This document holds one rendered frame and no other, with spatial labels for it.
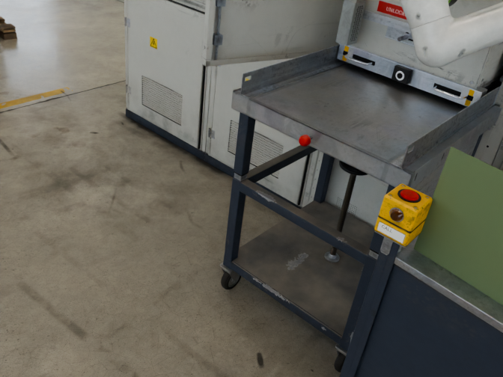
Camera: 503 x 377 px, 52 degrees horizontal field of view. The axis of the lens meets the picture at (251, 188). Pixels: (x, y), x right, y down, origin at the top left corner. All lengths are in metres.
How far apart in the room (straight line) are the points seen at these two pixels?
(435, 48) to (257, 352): 1.17
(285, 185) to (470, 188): 1.51
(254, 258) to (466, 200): 1.05
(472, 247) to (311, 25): 1.17
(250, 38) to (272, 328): 1.07
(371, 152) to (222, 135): 1.42
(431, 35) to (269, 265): 1.04
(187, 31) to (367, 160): 1.55
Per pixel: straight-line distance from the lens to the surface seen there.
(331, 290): 1.96
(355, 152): 1.43
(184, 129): 2.95
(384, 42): 1.94
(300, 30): 2.05
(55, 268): 2.25
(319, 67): 1.95
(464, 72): 1.84
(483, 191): 1.14
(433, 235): 1.23
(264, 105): 1.58
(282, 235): 2.16
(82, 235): 2.39
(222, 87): 2.64
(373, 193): 2.30
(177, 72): 2.86
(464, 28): 1.40
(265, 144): 2.55
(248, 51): 1.95
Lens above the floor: 1.48
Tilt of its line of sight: 33 degrees down
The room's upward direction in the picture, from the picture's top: 8 degrees clockwise
